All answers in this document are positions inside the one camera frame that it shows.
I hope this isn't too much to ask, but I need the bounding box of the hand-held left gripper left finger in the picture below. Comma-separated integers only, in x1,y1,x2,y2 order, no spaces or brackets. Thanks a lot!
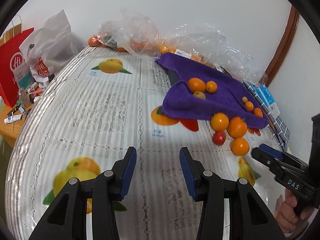
29,146,137,240

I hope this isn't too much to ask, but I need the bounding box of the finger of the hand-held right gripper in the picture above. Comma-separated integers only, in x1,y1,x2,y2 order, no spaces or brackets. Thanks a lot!
251,147,304,178
260,144,309,168

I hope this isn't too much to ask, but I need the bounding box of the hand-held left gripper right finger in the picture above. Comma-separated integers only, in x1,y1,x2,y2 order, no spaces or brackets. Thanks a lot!
179,147,285,240

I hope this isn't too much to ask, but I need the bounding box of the orange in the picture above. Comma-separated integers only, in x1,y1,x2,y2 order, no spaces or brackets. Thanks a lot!
205,81,218,93
227,117,248,139
231,137,250,155
187,77,206,92
210,112,229,132

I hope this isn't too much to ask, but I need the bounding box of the purple towel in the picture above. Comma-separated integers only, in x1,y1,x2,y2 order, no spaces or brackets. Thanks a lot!
155,53,270,129

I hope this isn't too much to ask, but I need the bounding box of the person's right hand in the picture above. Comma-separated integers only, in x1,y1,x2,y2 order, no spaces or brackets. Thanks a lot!
275,188,313,233

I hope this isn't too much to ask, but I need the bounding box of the grey checkered cloth bag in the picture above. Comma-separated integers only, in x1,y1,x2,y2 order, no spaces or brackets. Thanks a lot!
244,81,292,151

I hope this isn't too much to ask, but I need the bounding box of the small red fruit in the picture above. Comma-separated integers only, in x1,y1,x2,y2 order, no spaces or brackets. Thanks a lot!
213,131,227,145

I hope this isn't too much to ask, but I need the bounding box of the blue tissue pack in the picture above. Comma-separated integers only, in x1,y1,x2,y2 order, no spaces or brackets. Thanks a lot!
257,85,280,117

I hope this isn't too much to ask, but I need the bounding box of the pink cosmetic bottle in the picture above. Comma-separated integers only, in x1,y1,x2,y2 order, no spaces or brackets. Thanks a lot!
28,89,42,100

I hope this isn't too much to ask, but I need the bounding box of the wooden side desk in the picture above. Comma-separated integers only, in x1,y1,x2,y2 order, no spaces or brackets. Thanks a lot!
0,97,34,148

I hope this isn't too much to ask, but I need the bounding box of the white tube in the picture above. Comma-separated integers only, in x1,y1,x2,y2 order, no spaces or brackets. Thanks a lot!
4,114,22,125

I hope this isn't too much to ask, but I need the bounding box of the pile of bagged oranges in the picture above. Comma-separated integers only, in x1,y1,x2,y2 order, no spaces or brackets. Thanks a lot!
87,35,203,63

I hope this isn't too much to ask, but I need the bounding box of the small glass bottle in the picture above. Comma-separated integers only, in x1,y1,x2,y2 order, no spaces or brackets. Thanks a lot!
17,88,31,105

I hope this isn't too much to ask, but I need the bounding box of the white red-print shopping bag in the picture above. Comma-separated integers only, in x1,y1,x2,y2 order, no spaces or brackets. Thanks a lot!
29,56,59,83

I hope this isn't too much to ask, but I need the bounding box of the clear plastic bag with labels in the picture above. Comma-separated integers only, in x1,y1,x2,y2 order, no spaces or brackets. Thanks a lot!
160,22,250,68

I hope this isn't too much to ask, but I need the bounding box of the teal white box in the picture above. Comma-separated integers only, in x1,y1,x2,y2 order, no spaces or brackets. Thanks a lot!
12,65,34,90

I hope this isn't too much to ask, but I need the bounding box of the white plastic bag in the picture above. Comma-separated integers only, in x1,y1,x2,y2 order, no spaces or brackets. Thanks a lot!
19,9,83,85

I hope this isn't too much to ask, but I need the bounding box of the red paper bag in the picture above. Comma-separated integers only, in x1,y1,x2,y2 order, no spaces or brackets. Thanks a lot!
0,15,35,108

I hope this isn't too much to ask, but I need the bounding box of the brown wooden door frame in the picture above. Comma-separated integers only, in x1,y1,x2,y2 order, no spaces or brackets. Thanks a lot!
264,5,300,86

